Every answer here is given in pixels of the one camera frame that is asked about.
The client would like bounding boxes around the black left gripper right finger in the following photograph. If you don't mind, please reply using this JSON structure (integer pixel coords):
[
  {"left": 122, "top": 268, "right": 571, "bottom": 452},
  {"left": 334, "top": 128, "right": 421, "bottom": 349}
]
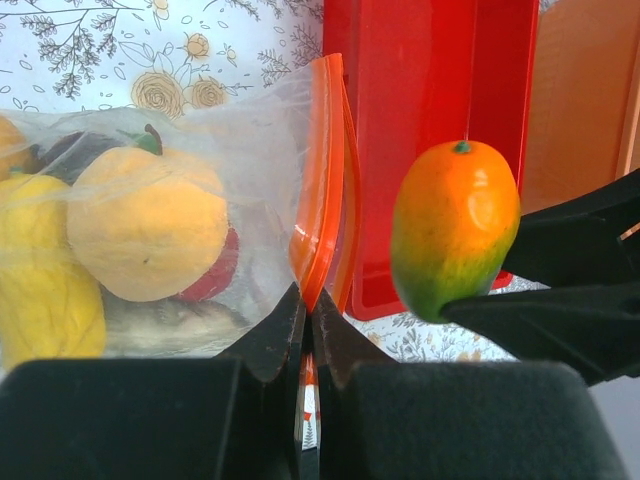
[{"left": 310, "top": 293, "right": 627, "bottom": 479}]

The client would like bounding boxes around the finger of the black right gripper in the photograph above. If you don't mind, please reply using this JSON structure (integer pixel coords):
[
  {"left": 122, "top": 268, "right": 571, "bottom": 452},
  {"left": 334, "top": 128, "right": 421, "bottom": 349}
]
[
  {"left": 503, "top": 170, "right": 639, "bottom": 288},
  {"left": 441, "top": 281, "right": 639, "bottom": 385}
]

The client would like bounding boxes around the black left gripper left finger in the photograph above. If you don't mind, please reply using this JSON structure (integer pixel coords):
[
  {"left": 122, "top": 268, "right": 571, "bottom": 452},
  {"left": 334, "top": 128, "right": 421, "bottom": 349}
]
[{"left": 1, "top": 285, "right": 306, "bottom": 479}]

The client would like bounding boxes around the grey plastic fish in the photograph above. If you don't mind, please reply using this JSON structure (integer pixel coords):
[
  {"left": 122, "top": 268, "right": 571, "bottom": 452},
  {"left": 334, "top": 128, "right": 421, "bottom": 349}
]
[{"left": 104, "top": 296, "right": 252, "bottom": 357}]

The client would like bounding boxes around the red fruit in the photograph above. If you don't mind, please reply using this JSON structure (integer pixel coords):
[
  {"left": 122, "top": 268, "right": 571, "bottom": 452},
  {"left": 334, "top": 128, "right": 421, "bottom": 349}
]
[{"left": 176, "top": 227, "right": 239, "bottom": 303}]

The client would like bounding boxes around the green red mango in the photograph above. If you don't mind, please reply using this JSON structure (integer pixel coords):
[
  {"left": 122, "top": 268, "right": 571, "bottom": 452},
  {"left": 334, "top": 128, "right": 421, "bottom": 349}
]
[{"left": 390, "top": 140, "right": 521, "bottom": 324}]

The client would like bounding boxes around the clear zip top bag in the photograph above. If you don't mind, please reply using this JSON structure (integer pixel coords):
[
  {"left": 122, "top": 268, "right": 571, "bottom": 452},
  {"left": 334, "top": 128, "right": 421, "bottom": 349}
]
[{"left": 1, "top": 54, "right": 361, "bottom": 373}]

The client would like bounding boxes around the orange peach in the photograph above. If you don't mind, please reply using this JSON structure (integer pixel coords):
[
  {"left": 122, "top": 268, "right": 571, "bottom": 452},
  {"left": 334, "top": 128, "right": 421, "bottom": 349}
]
[{"left": 67, "top": 125, "right": 228, "bottom": 302}]

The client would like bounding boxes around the dark purple passion fruit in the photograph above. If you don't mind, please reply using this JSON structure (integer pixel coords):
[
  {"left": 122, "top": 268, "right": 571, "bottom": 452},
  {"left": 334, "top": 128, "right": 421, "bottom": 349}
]
[{"left": 37, "top": 131, "right": 123, "bottom": 185}]

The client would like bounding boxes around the red plastic tray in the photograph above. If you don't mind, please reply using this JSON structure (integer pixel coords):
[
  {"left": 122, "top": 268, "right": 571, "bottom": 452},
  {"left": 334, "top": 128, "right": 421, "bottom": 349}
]
[{"left": 323, "top": 0, "right": 539, "bottom": 321}]

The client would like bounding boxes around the floral patterned table mat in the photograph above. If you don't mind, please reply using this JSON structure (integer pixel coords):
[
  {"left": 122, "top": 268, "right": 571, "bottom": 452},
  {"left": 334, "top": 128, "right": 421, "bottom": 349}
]
[{"left": 0, "top": 0, "right": 556, "bottom": 364}]

